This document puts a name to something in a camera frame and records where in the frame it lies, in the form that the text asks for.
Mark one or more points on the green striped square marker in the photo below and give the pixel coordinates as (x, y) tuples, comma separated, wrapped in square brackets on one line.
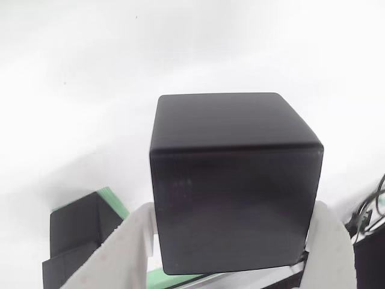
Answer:
[(115, 204)]

